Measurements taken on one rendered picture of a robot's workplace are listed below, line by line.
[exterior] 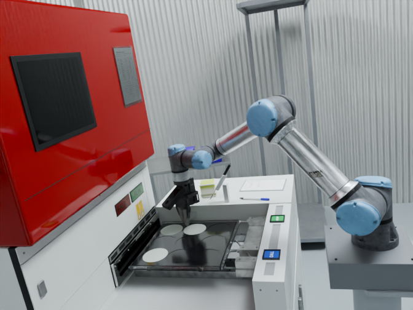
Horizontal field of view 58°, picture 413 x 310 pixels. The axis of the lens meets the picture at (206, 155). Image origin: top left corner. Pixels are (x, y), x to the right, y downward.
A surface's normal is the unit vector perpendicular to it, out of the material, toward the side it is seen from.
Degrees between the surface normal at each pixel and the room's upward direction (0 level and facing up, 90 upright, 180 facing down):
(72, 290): 90
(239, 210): 90
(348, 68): 90
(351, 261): 2
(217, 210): 90
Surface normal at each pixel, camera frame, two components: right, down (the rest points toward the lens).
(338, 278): -0.24, 0.29
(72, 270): 0.96, -0.07
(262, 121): -0.68, 0.17
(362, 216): -0.51, 0.37
